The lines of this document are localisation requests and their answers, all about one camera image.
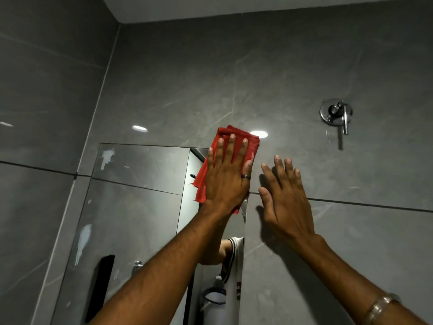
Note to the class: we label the person's right hand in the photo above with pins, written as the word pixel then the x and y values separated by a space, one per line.
pixel 287 209

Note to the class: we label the person's left hand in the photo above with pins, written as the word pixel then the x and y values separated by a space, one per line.
pixel 226 182

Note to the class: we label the red cloth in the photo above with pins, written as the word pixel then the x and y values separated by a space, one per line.
pixel 200 181

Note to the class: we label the frameless wall mirror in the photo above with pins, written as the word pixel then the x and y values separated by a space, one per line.
pixel 135 206

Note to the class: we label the person's left forearm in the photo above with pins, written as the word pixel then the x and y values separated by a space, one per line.
pixel 162 284

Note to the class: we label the person's right forearm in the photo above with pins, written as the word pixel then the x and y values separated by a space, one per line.
pixel 338 277

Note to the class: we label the chrome wall valve with lever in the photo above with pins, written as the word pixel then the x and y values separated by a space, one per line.
pixel 333 113

